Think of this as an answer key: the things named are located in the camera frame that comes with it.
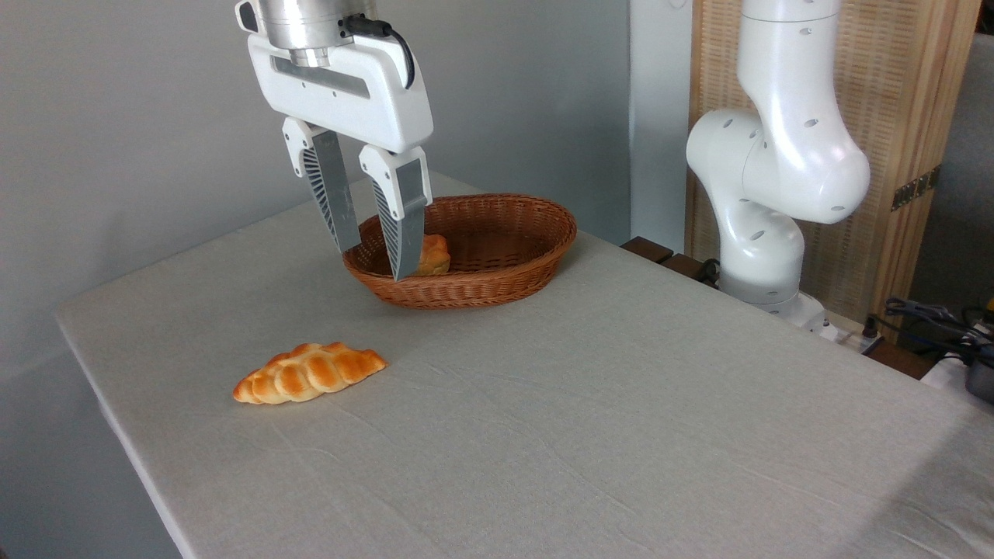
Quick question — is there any black cable bundle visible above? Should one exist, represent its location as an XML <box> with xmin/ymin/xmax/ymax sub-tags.
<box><xmin>864</xmin><ymin>297</ymin><xmax>994</xmax><ymax>366</ymax></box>

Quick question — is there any small round bread roll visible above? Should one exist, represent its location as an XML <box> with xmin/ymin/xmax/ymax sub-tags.
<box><xmin>412</xmin><ymin>234</ymin><xmax>452</xmax><ymax>277</ymax></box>

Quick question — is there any dark brown wooden block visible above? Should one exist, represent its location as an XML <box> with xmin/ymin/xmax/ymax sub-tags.
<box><xmin>621</xmin><ymin>237</ymin><xmax>675</xmax><ymax>265</ymax></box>
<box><xmin>660</xmin><ymin>253</ymin><xmax>720</xmax><ymax>288</ymax></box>

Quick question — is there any light grey tablecloth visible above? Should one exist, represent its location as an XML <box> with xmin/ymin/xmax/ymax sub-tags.
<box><xmin>56</xmin><ymin>165</ymin><xmax>994</xmax><ymax>559</ymax></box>

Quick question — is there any brown wicker basket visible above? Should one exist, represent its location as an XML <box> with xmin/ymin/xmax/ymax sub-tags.
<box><xmin>342</xmin><ymin>193</ymin><xmax>578</xmax><ymax>311</ymax></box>

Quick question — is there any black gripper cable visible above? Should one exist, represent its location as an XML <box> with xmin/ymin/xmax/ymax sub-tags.
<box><xmin>339</xmin><ymin>14</ymin><xmax>416</xmax><ymax>90</ymax></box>

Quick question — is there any dark metal screen hinge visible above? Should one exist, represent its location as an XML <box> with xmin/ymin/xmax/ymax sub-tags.
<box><xmin>891</xmin><ymin>165</ymin><xmax>942</xmax><ymax>212</ymax></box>

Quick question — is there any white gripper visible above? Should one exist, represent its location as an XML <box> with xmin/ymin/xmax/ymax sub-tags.
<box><xmin>247</xmin><ymin>34</ymin><xmax>434</xmax><ymax>282</ymax></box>

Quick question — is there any long braided bread loaf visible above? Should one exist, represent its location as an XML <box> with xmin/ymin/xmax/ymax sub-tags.
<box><xmin>232</xmin><ymin>342</ymin><xmax>388</xmax><ymax>406</ymax></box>

